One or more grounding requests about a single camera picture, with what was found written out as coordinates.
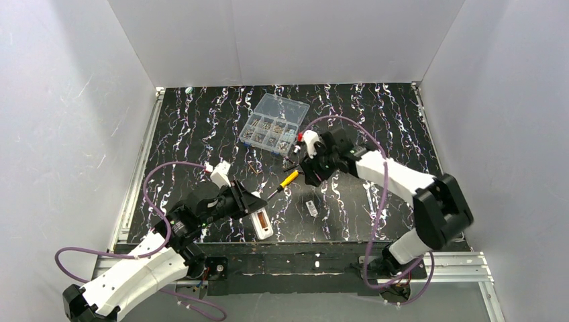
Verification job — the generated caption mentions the yellow handled screwdriver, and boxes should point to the yellow handled screwdriver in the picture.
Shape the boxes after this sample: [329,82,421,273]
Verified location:
[267,170,299,200]

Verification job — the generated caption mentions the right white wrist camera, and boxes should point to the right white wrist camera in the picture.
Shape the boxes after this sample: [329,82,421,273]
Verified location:
[296,130,321,158]

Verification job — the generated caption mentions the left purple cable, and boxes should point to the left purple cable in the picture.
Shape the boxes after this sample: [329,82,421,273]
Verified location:
[55,160,227,322]

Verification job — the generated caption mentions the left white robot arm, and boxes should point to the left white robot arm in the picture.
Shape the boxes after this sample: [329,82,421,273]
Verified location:
[62,180,267,321]

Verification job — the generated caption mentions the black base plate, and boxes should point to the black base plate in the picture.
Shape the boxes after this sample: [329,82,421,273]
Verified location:
[175,241,427,298]

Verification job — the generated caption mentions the aluminium rail frame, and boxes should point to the aluminium rail frame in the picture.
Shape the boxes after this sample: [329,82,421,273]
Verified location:
[91,87,505,322]

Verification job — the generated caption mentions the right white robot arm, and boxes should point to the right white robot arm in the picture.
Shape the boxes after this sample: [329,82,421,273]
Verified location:
[298,128,474,269]

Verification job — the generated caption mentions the clear plastic screw organizer box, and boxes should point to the clear plastic screw organizer box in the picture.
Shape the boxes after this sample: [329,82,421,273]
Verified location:
[239,93,309,156]

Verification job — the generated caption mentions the copper hex key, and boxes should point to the copper hex key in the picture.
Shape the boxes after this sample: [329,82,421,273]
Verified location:
[248,161,262,174]

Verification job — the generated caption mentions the small black screw bit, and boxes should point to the small black screw bit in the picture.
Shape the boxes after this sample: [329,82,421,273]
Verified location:
[283,163,299,172]

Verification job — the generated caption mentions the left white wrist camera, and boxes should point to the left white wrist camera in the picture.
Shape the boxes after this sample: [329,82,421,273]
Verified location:
[205,161,231,188]

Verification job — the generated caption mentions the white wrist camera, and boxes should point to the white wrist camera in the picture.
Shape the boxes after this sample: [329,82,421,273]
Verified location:
[296,130,321,158]
[205,161,231,188]

